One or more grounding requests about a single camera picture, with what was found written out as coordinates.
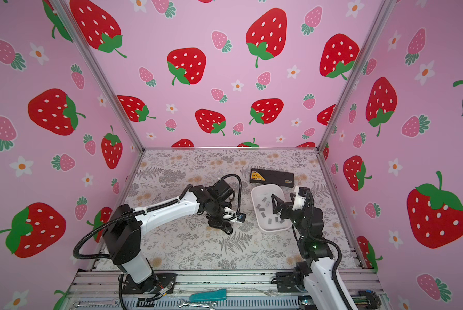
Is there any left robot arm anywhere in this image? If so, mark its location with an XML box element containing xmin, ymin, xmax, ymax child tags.
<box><xmin>73</xmin><ymin>175</ymin><xmax>246</xmax><ymax>293</ymax></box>

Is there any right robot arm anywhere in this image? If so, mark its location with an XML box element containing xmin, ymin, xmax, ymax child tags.
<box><xmin>271</xmin><ymin>187</ymin><xmax>357</xmax><ymax>309</ymax></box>

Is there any black staple box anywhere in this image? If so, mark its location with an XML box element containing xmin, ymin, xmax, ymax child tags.
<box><xmin>249</xmin><ymin>168</ymin><xmax>295</xmax><ymax>188</ymax></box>

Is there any white plastic tray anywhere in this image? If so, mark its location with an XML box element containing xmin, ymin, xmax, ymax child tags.
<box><xmin>251</xmin><ymin>184</ymin><xmax>292</xmax><ymax>234</ymax></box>

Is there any silver wrench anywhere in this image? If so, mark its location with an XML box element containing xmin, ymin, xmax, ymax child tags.
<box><xmin>177</xmin><ymin>299</ymin><xmax>217</xmax><ymax>310</ymax></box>

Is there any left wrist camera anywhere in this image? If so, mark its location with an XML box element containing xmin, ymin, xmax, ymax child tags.
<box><xmin>235</xmin><ymin>213</ymin><xmax>246</xmax><ymax>223</ymax></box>

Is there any teal handled tool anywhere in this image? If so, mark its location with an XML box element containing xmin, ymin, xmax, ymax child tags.
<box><xmin>189</xmin><ymin>289</ymin><xmax>227</xmax><ymax>302</ymax></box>

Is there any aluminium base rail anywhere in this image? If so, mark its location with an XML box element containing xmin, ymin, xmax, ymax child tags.
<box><xmin>60</xmin><ymin>269</ymin><xmax>391</xmax><ymax>310</ymax></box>

